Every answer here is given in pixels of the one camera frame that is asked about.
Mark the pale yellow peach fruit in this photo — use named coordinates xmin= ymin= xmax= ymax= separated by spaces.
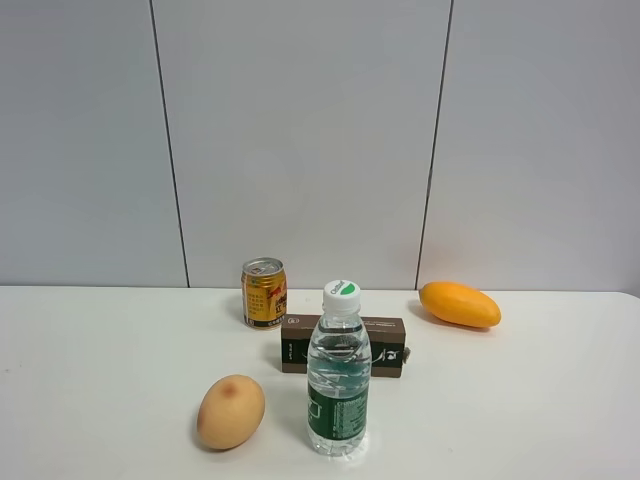
xmin=196 ymin=375 xmax=266 ymax=450

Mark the gold energy drink can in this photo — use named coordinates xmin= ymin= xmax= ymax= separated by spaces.
xmin=241 ymin=257 xmax=287 ymax=330

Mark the clear water bottle green label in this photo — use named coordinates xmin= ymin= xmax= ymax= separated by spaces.
xmin=307 ymin=280 xmax=372 ymax=456

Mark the dark brown rectangular box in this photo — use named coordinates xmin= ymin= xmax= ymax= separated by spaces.
xmin=281 ymin=314 xmax=410 ymax=378

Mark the orange yellow mango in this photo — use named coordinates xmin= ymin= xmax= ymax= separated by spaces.
xmin=419 ymin=281 xmax=502 ymax=329

